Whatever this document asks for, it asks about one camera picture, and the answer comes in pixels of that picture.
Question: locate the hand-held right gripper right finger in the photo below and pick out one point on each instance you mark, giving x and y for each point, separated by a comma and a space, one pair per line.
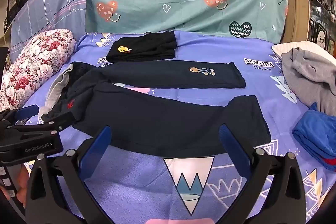
236, 150

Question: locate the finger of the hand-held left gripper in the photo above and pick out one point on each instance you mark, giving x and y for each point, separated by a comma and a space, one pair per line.
39, 127
26, 112

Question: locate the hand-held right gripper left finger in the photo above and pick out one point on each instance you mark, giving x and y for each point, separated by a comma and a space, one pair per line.
94, 150

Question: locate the dark navy pants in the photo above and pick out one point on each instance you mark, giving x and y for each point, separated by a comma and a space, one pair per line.
157, 121

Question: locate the black folded pants smiley print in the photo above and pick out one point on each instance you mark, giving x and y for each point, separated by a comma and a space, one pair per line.
147, 48

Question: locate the person's left hand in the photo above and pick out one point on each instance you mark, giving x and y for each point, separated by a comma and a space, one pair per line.
22, 187

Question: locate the red floral pillow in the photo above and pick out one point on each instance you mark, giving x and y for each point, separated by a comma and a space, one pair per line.
34, 61

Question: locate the purple printed bedsheet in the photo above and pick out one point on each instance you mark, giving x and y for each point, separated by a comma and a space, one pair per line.
157, 187

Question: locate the blue garment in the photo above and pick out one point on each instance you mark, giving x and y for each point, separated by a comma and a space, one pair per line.
312, 134

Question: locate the grey garment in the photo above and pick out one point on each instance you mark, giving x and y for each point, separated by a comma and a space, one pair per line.
309, 74

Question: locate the lilac plaid pillow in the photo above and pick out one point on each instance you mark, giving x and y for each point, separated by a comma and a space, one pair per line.
47, 3

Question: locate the grey and white clothes pile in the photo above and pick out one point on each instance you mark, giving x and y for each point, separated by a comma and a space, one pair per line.
294, 46

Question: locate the dark display cabinet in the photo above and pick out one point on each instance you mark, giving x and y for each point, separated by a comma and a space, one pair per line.
321, 3

